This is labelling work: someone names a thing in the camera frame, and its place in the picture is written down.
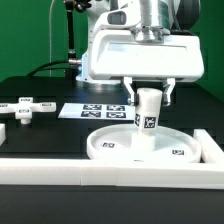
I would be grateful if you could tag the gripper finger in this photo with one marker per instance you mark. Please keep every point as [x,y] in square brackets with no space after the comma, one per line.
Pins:
[168,86]
[133,98]

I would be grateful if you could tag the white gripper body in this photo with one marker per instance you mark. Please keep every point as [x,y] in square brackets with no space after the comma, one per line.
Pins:
[115,54]

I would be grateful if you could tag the white round table top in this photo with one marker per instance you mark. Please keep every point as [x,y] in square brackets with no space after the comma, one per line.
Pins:
[124,142]

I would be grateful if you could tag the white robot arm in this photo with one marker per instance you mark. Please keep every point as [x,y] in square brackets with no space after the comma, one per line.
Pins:
[141,40]

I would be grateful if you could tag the white marker sheet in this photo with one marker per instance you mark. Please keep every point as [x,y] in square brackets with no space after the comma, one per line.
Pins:
[97,111]

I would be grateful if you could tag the white right fence bar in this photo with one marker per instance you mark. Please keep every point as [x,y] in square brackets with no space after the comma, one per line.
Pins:
[211,152]

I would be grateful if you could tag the white fence bar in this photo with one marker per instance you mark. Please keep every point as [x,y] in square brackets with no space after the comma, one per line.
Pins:
[98,173]
[211,152]

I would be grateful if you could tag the white cross-shaped table base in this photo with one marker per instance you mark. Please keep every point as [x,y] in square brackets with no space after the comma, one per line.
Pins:
[25,107]

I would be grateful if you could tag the white left fence block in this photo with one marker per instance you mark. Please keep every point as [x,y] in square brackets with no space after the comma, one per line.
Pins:
[2,134]

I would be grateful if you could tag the white front fence bar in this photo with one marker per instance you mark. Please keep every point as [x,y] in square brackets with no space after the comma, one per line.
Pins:
[98,173]

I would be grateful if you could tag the black camera stand pole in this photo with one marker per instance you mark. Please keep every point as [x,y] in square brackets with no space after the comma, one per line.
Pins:
[70,30]

